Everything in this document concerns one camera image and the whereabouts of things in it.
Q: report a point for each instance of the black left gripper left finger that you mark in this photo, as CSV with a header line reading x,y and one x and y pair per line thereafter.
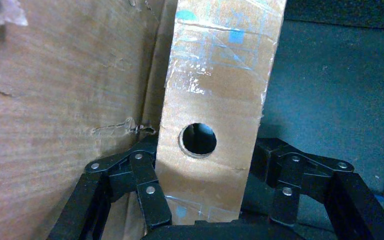
x,y
145,175

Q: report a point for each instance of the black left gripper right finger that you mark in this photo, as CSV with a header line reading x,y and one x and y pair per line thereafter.
x,y
311,175

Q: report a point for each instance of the large open cardboard carton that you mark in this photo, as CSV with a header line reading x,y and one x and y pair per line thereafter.
x,y
62,82

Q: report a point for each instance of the small cardboard box with holes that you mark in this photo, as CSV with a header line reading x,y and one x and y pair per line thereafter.
x,y
218,92

